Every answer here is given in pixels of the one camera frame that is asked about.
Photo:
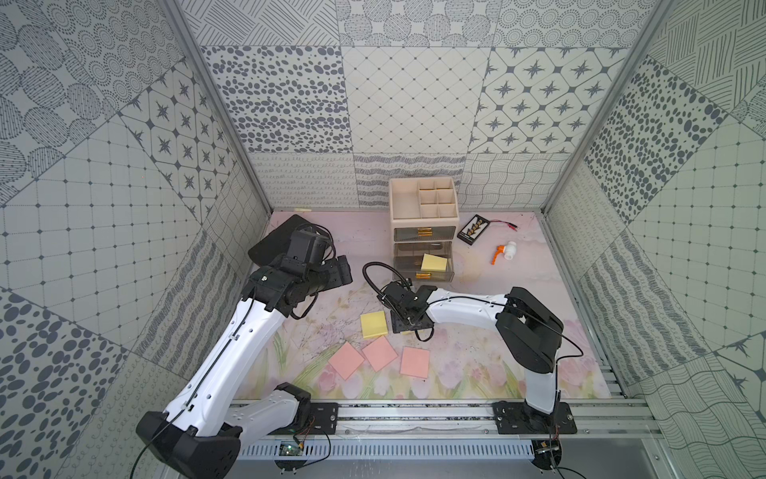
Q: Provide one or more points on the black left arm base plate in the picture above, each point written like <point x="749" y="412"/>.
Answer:
<point x="320" y="418"/>

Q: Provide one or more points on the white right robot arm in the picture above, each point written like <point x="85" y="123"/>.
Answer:
<point x="530" y="331"/>

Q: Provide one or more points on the black battery holder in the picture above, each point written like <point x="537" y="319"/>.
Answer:
<point x="473" y="230"/>

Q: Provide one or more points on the white glue bottle orange cap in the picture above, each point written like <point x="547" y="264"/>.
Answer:
<point x="507" y="252"/>

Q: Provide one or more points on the floral pink table mat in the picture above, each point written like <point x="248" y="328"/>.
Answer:
<point x="465" y="362"/>

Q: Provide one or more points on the translucent drawer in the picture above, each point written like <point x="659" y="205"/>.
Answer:
<point x="406" y="235"/>
<point x="408" y="258"/>

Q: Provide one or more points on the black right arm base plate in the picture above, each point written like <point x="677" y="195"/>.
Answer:
<point x="519" y="418"/>

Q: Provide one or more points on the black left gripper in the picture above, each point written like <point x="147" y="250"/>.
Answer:
<point x="334" y="272"/>

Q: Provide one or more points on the pink sticky pad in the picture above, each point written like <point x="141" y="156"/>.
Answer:
<point x="346" y="361"/>
<point x="415" y="362"/>
<point x="380" y="353"/>

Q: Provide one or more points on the aluminium mounting rail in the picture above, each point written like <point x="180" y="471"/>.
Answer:
<point x="448" y="430"/>

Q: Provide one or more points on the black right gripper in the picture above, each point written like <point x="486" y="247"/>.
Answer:
<point x="398" y="325"/>

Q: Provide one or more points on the yellow sticky pad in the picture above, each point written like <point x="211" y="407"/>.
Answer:
<point x="434" y="263"/>
<point x="374" y="325"/>

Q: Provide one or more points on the beige drawer organizer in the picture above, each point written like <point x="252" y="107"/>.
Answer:
<point x="423" y="202"/>

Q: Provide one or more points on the black plastic tool case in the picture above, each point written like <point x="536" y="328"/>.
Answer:
<point x="275" y="243"/>

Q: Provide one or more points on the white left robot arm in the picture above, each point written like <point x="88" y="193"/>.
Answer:
<point x="197" y="435"/>

